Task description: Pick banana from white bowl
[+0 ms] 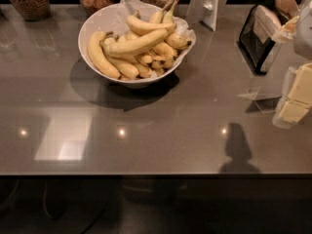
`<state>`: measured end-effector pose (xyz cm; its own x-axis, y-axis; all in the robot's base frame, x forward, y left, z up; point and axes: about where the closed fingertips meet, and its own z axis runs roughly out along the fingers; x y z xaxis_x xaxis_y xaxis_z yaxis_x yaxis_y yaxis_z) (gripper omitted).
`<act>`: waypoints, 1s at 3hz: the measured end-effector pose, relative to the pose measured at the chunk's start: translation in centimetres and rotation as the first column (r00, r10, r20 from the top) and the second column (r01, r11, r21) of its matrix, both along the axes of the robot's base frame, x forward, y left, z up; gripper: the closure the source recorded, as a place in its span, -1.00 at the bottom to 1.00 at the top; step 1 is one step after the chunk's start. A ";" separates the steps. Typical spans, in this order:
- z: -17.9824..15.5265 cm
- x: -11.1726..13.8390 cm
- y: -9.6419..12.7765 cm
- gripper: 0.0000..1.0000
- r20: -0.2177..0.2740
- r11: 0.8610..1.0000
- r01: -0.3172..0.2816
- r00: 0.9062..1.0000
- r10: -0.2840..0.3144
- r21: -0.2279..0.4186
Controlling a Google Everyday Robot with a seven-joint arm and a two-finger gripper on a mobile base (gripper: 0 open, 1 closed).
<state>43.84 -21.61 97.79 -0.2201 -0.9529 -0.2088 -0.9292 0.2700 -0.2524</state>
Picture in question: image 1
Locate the left curved banana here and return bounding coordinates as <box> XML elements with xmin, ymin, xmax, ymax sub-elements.
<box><xmin>87</xmin><ymin>31</ymin><xmax>120</xmax><ymax>79</ymax></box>

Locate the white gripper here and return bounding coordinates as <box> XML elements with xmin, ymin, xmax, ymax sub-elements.
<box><xmin>271</xmin><ymin>0</ymin><xmax>312</xmax><ymax>106</ymax></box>

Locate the upright green-tipped banana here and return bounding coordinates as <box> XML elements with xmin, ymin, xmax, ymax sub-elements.
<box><xmin>162</xmin><ymin>0</ymin><xmax>179</xmax><ymax>23</ymax></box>

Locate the clear acrylic stand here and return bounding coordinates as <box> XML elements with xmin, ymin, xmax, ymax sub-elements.
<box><xmin>237</xmin><ymin>42</ymin><xmax>294</xmax><ymax>112</ymax></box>

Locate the right spotted banana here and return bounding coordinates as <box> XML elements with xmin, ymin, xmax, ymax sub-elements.
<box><xmin>165</xmin><ymin>33</ymin><xmax>192</xmax><ymax>50</ymax></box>

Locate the long front banana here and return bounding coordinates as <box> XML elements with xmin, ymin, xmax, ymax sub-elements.
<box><xmin>102</xmin><ymin>28</ymin><xmax>169</xmax><ymax>58</ymax></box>

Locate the upright back banana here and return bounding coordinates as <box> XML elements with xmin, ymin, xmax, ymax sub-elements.
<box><xmin>149</xmin><ymin>3</ymin><xmax>170</xmax><ymax>23</ymax></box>

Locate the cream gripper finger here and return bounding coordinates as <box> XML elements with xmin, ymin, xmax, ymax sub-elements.
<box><xmin>272</xmin><ymin>100</ymin><xmax>310</xmax><ymax>129</ymax></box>

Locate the glass jar of nuts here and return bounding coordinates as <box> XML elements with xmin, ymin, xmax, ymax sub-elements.
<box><xmin>9</xmin><ymin>0</ymin><xmax>51</xmax><ymax>21</ymax></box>

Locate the lower middle banana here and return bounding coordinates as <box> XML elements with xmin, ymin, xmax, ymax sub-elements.
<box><xmin>108</xmin><ymin>57</ymin><xmax>139</xmax><ymax>79</ymax></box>

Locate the top middle banana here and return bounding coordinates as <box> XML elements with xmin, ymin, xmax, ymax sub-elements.
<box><xmin>126</xmin><ymin>15</ymin><xmax>176</xmax><ymax>35</ymax></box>

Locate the white ceramic bowl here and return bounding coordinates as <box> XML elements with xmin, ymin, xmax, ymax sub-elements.
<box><xmin>78</xmin><ymin>3</ymin><xmax>188</xmax><ymax>89</ymax></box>

